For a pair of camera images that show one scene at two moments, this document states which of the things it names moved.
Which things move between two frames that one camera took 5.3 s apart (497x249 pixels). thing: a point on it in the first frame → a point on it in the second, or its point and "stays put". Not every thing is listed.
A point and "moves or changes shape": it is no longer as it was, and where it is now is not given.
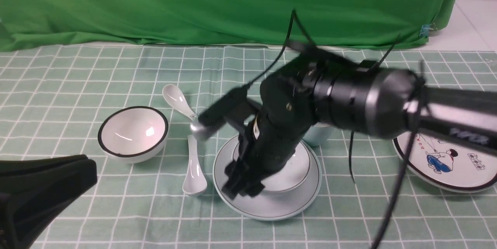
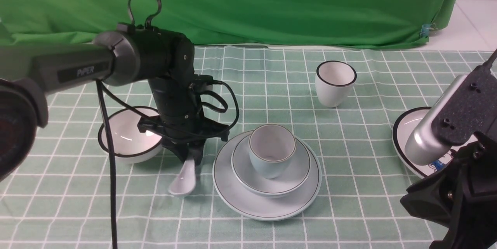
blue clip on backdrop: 424,30 stays put
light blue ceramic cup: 318,134 moves or changes shape
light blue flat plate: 264,206 stays put
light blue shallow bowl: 291,174 stays put
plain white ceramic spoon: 195,183 moves or changes shape
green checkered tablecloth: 53,99 stays put
